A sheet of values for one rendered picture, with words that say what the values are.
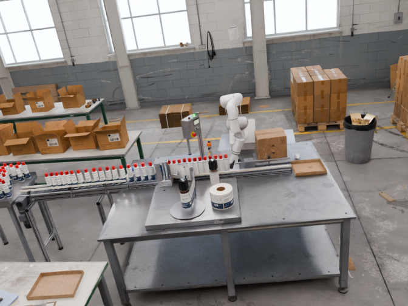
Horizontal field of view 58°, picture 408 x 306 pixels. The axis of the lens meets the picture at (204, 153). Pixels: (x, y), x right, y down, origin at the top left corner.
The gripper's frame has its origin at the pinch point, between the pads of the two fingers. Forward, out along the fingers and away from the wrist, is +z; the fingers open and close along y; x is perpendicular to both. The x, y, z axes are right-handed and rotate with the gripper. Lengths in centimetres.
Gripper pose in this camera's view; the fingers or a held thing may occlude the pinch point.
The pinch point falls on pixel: (231, 166)
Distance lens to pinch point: 371.3
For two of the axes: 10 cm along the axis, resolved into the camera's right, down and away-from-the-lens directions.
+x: 9.8, 2.1, 0.7
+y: -0.2, 4.3, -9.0
